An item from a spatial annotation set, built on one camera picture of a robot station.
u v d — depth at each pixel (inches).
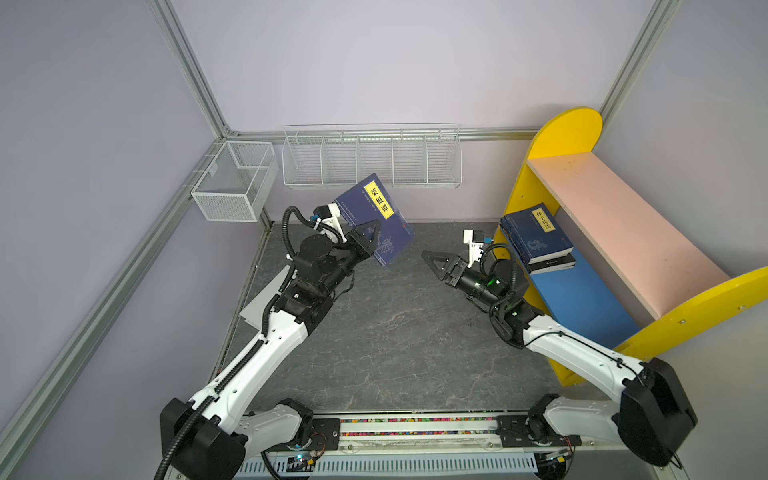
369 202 26.7
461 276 25.0
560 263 34.2
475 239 26.3
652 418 15.7
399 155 39.1
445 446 28.9
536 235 35.1
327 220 23.9
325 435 29.0
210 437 14.4
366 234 26.3
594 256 24.5
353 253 24.3
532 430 25.7
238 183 38.2
